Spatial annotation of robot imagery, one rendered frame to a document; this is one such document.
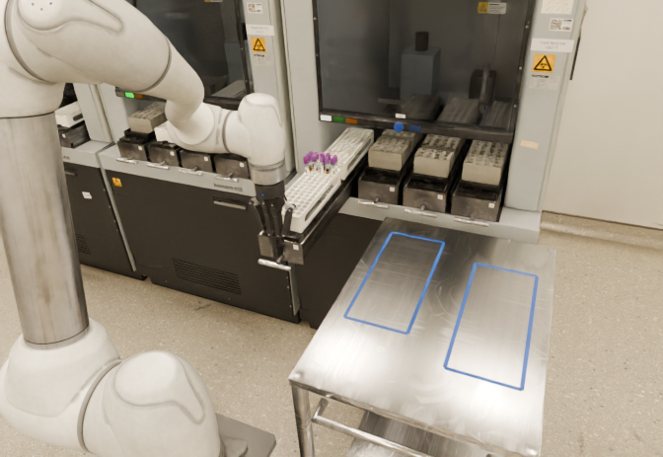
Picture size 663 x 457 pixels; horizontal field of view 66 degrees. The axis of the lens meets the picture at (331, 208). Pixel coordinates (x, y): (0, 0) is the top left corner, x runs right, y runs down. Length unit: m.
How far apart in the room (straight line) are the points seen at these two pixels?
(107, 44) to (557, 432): 1.81
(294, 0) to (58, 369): 1.17
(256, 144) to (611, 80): 1.87
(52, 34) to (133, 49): 0.10
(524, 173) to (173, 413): 1.17
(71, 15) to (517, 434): 0.89
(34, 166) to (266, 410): 1.40
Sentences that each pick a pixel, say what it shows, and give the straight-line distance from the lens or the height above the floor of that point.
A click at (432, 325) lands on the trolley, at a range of 1.11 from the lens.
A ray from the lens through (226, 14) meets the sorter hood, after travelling 1.76.
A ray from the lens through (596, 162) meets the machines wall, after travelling 2.82.
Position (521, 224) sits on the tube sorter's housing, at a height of 0.73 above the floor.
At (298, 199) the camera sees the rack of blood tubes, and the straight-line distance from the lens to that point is 1.44.
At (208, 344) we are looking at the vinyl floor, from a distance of 2.28.
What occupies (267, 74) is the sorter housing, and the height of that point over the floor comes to 1.10.
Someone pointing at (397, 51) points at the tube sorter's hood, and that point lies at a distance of 1.53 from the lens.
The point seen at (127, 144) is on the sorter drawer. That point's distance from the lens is 2.15.
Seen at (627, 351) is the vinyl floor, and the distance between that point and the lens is 2.40.
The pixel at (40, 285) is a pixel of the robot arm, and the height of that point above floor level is 1.10.
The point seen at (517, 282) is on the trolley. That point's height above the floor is 0.82.
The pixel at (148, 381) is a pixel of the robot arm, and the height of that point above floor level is 0.97.
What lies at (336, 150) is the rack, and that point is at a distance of 1.71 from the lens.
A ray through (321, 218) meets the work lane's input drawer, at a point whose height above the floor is 0.81.
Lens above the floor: 1.60
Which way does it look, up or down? 32 degrees down
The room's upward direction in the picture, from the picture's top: 3 degrees counter-clockwise
